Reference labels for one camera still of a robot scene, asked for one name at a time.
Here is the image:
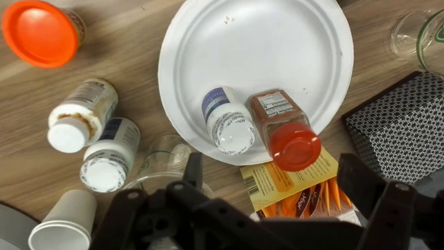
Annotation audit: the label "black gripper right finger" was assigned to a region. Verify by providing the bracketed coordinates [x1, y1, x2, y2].
[335, 153, 444, 250]

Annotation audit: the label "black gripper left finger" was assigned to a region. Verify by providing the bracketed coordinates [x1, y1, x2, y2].
[88, 152, 261, 250]

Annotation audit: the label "white pill bottle blue label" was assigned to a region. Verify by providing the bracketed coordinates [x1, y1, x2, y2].
[79, 116, 141, 195]
[199, 85, 256, 156]

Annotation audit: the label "white pill bottle green label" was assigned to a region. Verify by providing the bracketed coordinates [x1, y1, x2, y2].
[45, 78, 119, 155]

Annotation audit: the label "orange-capped brown spice bottle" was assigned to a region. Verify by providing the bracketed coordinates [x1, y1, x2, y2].
[247, 88, 323, 174]

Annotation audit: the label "white paper plate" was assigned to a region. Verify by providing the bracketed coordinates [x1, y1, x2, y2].
[156, 0, 355, 167]

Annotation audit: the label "white paper cup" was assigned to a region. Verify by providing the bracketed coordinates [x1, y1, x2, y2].
[26, 188, 98, 250]

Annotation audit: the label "grey patterned box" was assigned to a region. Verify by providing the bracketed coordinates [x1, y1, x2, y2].
[341, 71, 444, 187]

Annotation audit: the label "yellow open tea box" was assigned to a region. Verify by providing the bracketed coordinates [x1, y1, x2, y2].
[238, 148, 366, 228]

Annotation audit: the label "white plastic bin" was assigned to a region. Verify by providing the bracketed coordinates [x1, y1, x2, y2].
[0, 200, 40, 250]

